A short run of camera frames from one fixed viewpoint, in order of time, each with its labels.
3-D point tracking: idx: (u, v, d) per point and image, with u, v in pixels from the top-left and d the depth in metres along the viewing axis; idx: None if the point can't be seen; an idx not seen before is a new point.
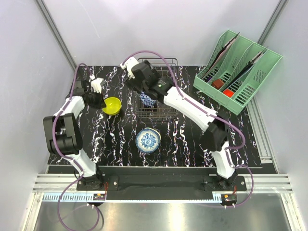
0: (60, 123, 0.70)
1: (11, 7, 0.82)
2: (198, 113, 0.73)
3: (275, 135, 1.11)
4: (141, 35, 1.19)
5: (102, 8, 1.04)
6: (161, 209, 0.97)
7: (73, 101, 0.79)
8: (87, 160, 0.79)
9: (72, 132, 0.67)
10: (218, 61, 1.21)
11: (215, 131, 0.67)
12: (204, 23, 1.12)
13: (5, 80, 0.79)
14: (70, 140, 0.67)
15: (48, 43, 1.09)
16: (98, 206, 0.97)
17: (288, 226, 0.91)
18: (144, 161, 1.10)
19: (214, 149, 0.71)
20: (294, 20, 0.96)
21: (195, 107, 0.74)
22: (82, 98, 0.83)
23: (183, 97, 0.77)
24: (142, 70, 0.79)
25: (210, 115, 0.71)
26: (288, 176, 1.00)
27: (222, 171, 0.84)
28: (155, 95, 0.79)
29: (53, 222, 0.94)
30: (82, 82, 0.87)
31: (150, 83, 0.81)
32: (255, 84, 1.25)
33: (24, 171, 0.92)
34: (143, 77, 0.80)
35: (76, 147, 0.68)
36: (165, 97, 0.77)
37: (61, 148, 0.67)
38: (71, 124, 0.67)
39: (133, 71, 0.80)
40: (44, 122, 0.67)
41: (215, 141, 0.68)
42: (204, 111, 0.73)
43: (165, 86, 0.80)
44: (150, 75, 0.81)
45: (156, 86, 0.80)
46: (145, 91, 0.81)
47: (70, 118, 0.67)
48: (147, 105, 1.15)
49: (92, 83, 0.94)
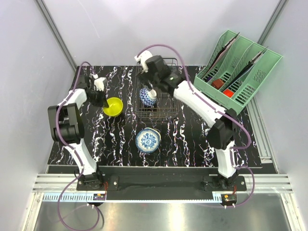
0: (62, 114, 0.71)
1: (12, 7, 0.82)
2: (206, 109, 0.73)
3: (275, 135, 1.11)
4: (141, 35, 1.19)
5: (102, 8, 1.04)
6: (161, 209, 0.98)
7: (76, 92, 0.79)
8: (88, 156, 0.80)
9: (75, 121, 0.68)
10: (218, 61, 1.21)
11: (222, 128, 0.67)
12: (204, 23, 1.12)
13: (5, 80, 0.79)
14: (72, 129, 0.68)
15: (48, 42, 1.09)
16: (98, 206, 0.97)
17: (288, 226, 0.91)
18: (144, 161, 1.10)
19: (219, 147, 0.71)
20: (294, 19, 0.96)
21: (205, 103, 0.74)
22: (84, 91, 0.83)
23: (194, 92, 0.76)
24: (156, 61, 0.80)
25: (218, 111, 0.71)
26: (288, 176, 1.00)
27: (223, 170, 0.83)
28: (166, 88, 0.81)
29: (53, 222, 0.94)
30: (85, 78, 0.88)
31: (162, 75, 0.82)
32: (255, 84, 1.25)
33: (24, 170, 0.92)
34: (156, 69, 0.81)
35: (78, 135, 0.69)
36: (176, 90, 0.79)
37: (65, 137, 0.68)
38: (74, 114, 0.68)
39: (147, 63, 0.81)
40: (48, 111, 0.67)
41: (221, 138, 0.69)
42: (212, 107, 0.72)
43: (177, 79, 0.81)
44: (164, 68, 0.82)
45: (168, 79, 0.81)
46: (156, 83, 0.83)
47: (72, 109, 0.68)
48: (147, 104, 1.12)
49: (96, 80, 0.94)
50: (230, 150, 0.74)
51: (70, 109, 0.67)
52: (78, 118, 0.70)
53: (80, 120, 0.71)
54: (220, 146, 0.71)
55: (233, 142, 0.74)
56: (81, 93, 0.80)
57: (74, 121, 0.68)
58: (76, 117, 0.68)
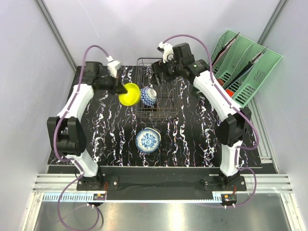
0: (62, 125, 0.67)
1: (12, 8, 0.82)
2: (222, 102, 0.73)
3: (275, 135, 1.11)
4: (141, 35, 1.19)
5: (102, 8, 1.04)
6: (161, 209, 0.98)
7: (81, 95, 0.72)
8: (89, 161, 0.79)
9: (75, 138, 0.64)
10: (218, 61, 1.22)
11: (233, 125, 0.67)
12: (204, 23, 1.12)
13: (5, 80, 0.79)
14: (71, 144, 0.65)
15: (48, 42, 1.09)
16: (98, 206, 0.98)
17: (288, 226, 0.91)
18: (144, 161, 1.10)
19: (226, 142, 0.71)
20: (294, 19, 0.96)
21: (222, 96, 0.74)
22: (91, 87, 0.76)
23: (213, 83, 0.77)
24: (182, 47, 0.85)
25: (233, 108, 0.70)
26: (288, 176, 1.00)
27: (224, 167, 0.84)
28: (188, 73, 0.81)
29: (53, 222, 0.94)
30: (95, 65, 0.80)
31: (186, 62, 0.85)
32: (255, 84, 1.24)
33: (24, 170, 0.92)
34: (181, 55, 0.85)
35: (77, 149, 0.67)
36: (197, 78, 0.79)
37: (63, 150, 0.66)
38: (74, 131, 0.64)
39: (173, 47, 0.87)
40: (47, 123, 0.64)
41: (229, 134, 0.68)
42: (228, 102, 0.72)
43: (199, 67, 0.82)
44: (189, 56, 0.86)
45: (191, 66, 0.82)
46: (179, 68, 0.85)
47: (72, 125, 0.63)
48: (147, 104, 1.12)
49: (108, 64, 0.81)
50: (236, 149, 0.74)
51: (70, 126, 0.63)
52: (79, 133, 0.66)
53: (81, 133, 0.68)
54: (226, 142, 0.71)
55: (241, 142, 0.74)
56: (85, 95, 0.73)
57: (73, 137, 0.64)
58: (77, 134, 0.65)
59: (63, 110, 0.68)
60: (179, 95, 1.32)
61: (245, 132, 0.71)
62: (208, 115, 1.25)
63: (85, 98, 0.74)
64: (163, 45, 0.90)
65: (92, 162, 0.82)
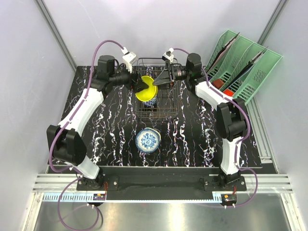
0: (63, 134, 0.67)
1: (12, 7, 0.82)
2: (215, 96, 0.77)
3: (275, 135, 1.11)
4: (141, 35, 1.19)
5: (102, 8, 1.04)
6: (161, 209, 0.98)
7: (88, 102, 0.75)
8: (89, 168, 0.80)
9: (73, 150, 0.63)
10: (218, 60, 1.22)
11: (225, 111, 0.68)
12: (204, 23, 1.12)
13: (5, 79, 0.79)
14: (68, 155, 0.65)
15: (48, 43, 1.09)
16: (98, 206, 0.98)
17: (288, 226, 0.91)
18: (144, 161, 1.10)
19: (225, 135, 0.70)
20: (294, 19, 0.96)
21: (219, 95, 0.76)
22: (100, 94, 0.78)
23: (210, 86, 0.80)
24: (195, 64, 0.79)
25: (225, 98, 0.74)
26: (288, 176, 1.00)
27: (224, 165, 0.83)
28: (190, 87, 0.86)
29: (53, 221, 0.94)
30: (107, 65, 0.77)
31: (193, 76, 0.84)
32: (255, 84, 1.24)
33: (25, 171, 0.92)
34: (191, 68, 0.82)
35: (73, 161, 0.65)
36: (197, 86, 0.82)
37: (60, 158, 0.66)
38: (72, 143, 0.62)
39: (187, 59, 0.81)
40: (47, 131, 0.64)
41: (225, 123, 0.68)
42: (221, 95, 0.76)
43: (201, 81, 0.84)
44: (199, 71, 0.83)
45: (193, 80, 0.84)
46: (186, 78, 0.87)
47: (70, 137, 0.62)
48: (147, 105, 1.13)
49: (122, 57, 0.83)
50: (235, 145, 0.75)
51: (69, 138, 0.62)
52: (78, 145, 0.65)
53: (79, 144, 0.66)
54: (225, 135, 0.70)
55: (242, 137, 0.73)
56: (92, 102, 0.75)
57: (70, 149, 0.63)
58: (74, 147, 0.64)
59: (66, 120, 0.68)
60: (179, 96, 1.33)
61: (246, 127, 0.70)
62: (208, 115, 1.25)
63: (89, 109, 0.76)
64: (172, 51, 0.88)
65: (92, 167, 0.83)
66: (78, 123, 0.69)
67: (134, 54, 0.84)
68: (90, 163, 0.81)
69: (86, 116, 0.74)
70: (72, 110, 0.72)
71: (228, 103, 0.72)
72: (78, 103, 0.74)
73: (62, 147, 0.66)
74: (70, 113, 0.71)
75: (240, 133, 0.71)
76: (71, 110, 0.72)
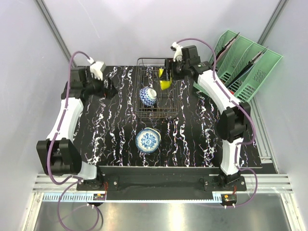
0: (54, 148, 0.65)
1: (12, 7, 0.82)
2: (222, 96, 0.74)
3: (275, 135, 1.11)
4: (141, 35, 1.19)
5: (101, 8, 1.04)
6: (161, 209, 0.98)
7: (70, 110, 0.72)
8: (87, 171, 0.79)
9: (70, 160, 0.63)
10: (218, 61, 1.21)
11: (230, 117, 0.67)
12: (204, 23, 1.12)
13: (5, 79, 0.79)
14: (66, 165, 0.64)
15: (48, 43, 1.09)
16: (98, 206, 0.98)
17: (288, 226, 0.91)
18: (144, 161, 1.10)
19: (225, 136, 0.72)
20: (294, 19, 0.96)
21: (225, 96, 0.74)
22: (80, 100, 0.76)
23: (215, 80, 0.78)
24: (189, 48, 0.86)
25: (232, 102, 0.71)
26: (288, 176, 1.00)
27: (224, 166, 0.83)
28: (193, 72, 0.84)
29: (53, 222, 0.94)
30: (79, 73, 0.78)
31: (192, 63, 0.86)
32: (255, 84, 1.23)
33: (24, 171, 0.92)
34: (188, 55, 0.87)
35: (73, 169, 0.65)
36: (200, 75, 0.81)
37: (58, 173, 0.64)
38: (68, 152, 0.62)
39: (182, 49, 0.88)
40: (38, 149, 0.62)
41: (228, 127, 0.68)
42: (228, 96, 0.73)
43: (203, 67, 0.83)
44: (196, 57, 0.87)
45: (196, 66, 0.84)
46: (186, 68, 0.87)
47: (65, 146, 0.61)
48: (147, 104, 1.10)
49: (91, 67, 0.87)
50: (236, 146, 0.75)
51: (64, 148, 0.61)
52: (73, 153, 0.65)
53: (74, 151, 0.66)
54: (225, 136, 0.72)
55: (242, 139, 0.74)
56: (75, 110, 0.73)
57: (68, 158, 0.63)
58: (71, 157, 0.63)
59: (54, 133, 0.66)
60: (179, 96, 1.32)
61: (246, 129, 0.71)
62: (208, 114, 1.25)
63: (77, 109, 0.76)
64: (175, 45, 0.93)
65: (90, 168, 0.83)
66: (67, 132, 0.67)
67: (101, 62, 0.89)
68: (87, 165, 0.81)
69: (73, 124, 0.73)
70: (57, 121, 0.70)
71: (234, 108, 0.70)
72: (61, 113, 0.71)
73: (57, 161, 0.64)
74: (56, 124, 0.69)
75: (240, 134, 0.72)
76: (56, 121, 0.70)
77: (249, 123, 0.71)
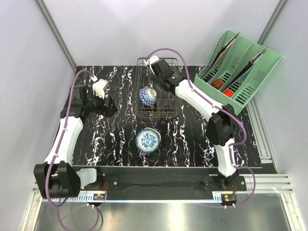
0: (53, 171, 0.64)
1: (12, 8, 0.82)
2: (204, 103, 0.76)
3: (275, 135, 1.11)
4: (141, 35, 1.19)
5: (102, 8, 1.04)
6: (161, 209, 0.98)
7: (69, 131, 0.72)
8: (86, 181, 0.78)
9: (69, 184, 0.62)
10: (218, 60, 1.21)
11: (217, 122, 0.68)
12: (204, 23, 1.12)
13: (5, 79, 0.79)
14: (64, 189, 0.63)
15: (48, 43, 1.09)
16: (98, 206, 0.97)
17: (288, 226, 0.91)
18: (144, 161, 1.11)
19: (217, 142, 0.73)
20: (294, 19, 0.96)
21: (207, 102, 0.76)
22: (79, 120, 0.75)
23: (193, 89, 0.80)
24: (159, 63, 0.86)
25: (215, 107, 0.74)
26: (288, 176, 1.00)
27: (222, 169, 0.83)
28: (169, 86, 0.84)
29: (54, 221, 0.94)
30: (80, 90, 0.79)
31: (165, 76, 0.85)
32: (255, 84, 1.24)
33: (24, 171, 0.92)
34: (160, 70, 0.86)
35: (71, 194, 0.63)
36: (177, 87, 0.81)
37: (57, 196, 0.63)
38: (65, 176, 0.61)
39: (151, 65, 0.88)
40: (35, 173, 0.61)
41: (218, 132, 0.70)
42: (210, 102, 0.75)
43: (178, 79, 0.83)
44: (167, 70, 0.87)
45: (170, 78, 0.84)
46: (160, 83, 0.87)
47: (63, 170, 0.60)
48: (147, 104, 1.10)
49: (94, 85, 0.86)
50: (228, 147, 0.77)
51: (62, 172, 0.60)
52: (72, 177, 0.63)
53: (73, 175, 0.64)
54: (218, 142, 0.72)
55: (233, 139, 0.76)
56: (74, 130, 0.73)
57: (65, 182, 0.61)
58: (69, 180, 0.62)
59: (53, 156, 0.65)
60: None
61: (234, 129, 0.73)
62: None
63: (76, 114, 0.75)
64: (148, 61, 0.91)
65: (90, 173, 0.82)
66: (65, 155, 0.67)
67: (105, 81, 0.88)
68: (87, 174, 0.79)
69: (72, 145, 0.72)
70: (56, 143, 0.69)
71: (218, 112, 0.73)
72: (59, 134, 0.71)
73: (55, 185, 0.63)
74: (55, 146, 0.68)
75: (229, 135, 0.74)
76: (55, 143, 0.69)
77: (235, 123, 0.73)
